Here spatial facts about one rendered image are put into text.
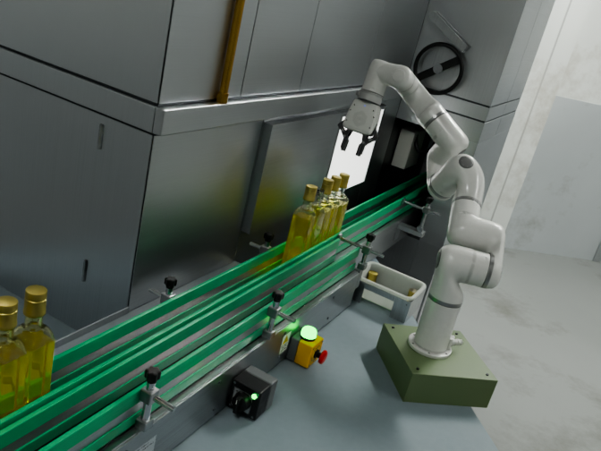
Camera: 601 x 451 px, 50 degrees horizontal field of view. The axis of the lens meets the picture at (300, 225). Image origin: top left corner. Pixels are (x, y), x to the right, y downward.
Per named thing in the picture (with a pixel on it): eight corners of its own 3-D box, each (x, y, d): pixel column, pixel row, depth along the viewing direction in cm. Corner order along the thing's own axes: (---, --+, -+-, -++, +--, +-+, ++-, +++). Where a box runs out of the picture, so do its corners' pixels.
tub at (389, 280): (364, 280, 236) (370, 259, 233) (421, 305, 228) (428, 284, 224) (345, 295, 221) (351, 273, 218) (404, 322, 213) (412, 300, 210)
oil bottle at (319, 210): (297, 259, 209) (312, 199, 201) (312, 266, 207) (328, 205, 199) (289, 264, 204) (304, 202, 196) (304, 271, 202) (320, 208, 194)
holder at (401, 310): (351, 276, 238) (357, 257, 235) (419, 306, 228) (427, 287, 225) (331, 290, 223) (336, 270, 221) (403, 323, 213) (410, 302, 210)
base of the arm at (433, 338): (446, 336, 193) (461, 290, 187) (467, 360, 182) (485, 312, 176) (400, 334, 188) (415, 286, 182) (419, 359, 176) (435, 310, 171)
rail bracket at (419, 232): (393, 235, 277) (408, 187, 269) (429, 251, 271) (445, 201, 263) (389, 238, 273) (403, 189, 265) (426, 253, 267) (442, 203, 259)
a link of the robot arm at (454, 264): (425, 286, 184) (441, 235, 178) (469, 299, 183) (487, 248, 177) (425, 301, 175) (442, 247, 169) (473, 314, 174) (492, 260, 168)
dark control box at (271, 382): (244, 392, 160) (250, 363, 157) (271, 407, 157) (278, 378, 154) (225, 407, 153) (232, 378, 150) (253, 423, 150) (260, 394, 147)
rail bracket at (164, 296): (150, 314, 160) (158, 267, 155) (172, 326, 157) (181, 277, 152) (139, 319, 156) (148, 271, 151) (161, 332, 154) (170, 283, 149)
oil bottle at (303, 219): (287, 264, 204) (302, 201, 196) (302, 270, 202) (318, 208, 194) (279, 268, 199) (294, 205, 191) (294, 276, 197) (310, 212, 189)
